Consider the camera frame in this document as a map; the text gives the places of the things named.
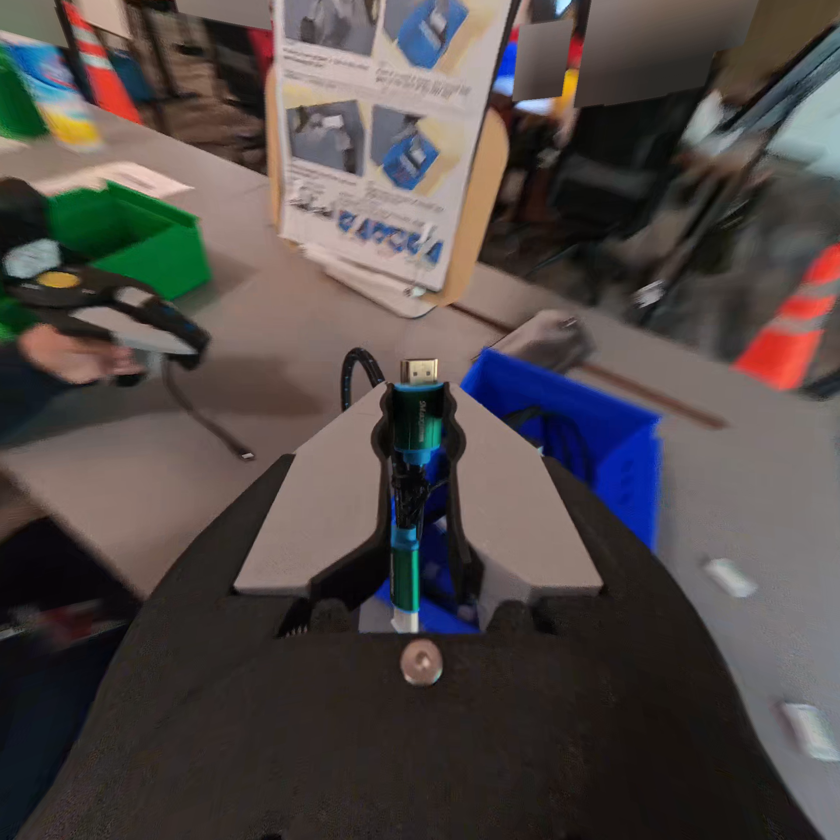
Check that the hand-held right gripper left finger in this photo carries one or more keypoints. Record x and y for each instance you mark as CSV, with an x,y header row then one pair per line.
x,y
315,518

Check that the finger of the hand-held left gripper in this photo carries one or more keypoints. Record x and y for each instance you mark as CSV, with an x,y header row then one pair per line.
x,y
144,334
138,298

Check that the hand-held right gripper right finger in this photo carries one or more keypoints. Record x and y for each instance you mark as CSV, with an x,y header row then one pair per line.
x,y
525,518

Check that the small black hub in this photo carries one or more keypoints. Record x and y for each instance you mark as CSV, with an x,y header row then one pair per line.
x,y
184,328

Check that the green storage bin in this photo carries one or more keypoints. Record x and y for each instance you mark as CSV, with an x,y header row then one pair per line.
x,y
144,243

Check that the blue storage bin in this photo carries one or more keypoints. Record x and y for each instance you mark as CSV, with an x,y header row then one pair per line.
x,y
623,459

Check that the person's left forearm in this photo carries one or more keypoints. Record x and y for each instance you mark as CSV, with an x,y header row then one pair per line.
x,y
26,394

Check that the small clear plug cap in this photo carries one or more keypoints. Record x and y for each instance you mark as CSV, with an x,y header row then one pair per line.
x,y
810,732
728,577

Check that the person's left hand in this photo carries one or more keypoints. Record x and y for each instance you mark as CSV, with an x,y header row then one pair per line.
x,y
72,358

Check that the laminated sheet red label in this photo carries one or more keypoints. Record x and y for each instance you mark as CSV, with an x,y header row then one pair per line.
x,y
131,177

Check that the wipes tub blue yellow label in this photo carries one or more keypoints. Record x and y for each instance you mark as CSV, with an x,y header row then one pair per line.
x,y
59,98

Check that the small green bin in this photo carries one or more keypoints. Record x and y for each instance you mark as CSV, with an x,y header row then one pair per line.
x,y
16,105

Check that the orange traffic cone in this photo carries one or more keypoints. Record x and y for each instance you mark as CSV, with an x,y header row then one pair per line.
x,y
794,328
105,72

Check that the white stand base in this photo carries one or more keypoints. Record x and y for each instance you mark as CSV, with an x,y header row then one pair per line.
x,y
387,295

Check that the printed instruction sheet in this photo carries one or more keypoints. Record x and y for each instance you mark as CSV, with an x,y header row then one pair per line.
x,y
394,164

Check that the black chair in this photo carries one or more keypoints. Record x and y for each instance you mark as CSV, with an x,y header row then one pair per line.
x,y
610,184

